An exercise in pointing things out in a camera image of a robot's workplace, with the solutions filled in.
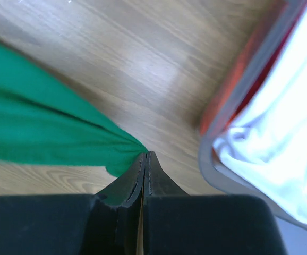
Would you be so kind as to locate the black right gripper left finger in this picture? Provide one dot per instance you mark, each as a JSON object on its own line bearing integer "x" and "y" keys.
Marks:
{"x": 101, "y": 223}

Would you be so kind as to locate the orange t shirt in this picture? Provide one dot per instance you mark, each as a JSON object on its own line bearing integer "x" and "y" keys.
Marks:
{"x": 234, "y": 75}

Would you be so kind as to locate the white t shirt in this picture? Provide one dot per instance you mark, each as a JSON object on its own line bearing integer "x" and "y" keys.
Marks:
{"x": 266, "y": 143}

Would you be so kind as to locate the green t shirt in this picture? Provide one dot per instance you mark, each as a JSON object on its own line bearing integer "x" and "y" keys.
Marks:
{"x": 43, "y": 122}

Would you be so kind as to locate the clear plastic bin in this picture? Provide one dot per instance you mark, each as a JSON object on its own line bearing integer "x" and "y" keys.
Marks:
{"x": 213, "y": 171}

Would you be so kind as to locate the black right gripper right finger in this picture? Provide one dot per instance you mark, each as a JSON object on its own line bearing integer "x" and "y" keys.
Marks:
{"x": 175, "y": 222}

